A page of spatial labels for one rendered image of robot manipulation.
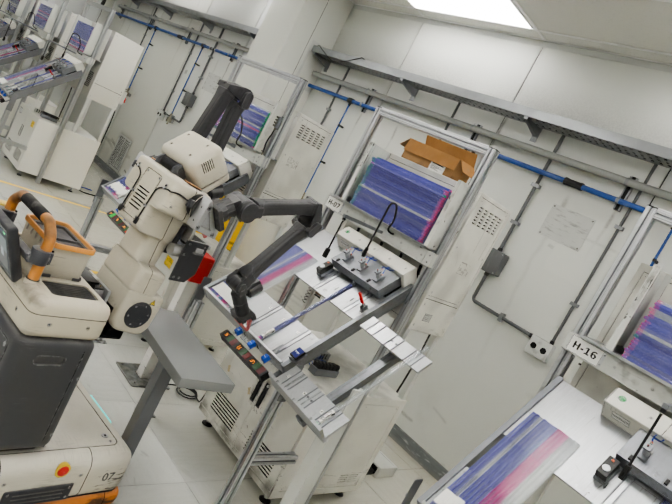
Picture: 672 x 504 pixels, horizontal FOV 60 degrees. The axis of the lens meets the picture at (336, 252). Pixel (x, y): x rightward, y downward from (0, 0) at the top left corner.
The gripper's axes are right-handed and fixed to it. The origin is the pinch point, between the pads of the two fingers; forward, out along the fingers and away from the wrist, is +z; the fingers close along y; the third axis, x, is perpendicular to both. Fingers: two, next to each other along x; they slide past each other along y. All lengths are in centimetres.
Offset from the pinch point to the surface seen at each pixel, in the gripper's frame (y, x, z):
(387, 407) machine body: -19, -55, 75
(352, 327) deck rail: -20.3, -38.2, 9.8
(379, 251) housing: 3, -74, 0
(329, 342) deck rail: -20.4, -25.8, 10.3
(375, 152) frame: 39, -105, -29
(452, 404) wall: 9, -132, 158
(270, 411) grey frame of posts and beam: -23.9, 8.0, 23.1
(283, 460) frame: -23, 7, 56
